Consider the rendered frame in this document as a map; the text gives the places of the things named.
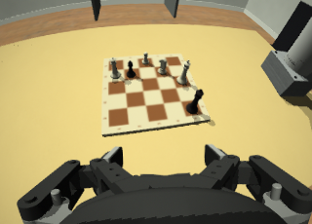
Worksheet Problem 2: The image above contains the brown and cream chessboard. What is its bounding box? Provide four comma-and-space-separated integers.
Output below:
101, 54, 211, 135

